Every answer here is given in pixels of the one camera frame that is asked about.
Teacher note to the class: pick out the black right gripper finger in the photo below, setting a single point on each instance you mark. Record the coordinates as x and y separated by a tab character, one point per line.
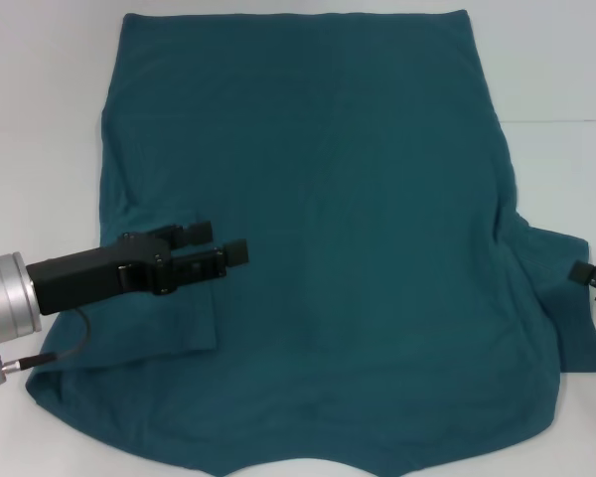
582	273

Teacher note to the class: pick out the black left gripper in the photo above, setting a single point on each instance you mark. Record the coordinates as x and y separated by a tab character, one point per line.
89	273

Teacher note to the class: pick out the blue teal shirt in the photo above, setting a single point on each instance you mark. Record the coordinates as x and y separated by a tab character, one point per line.
328	174

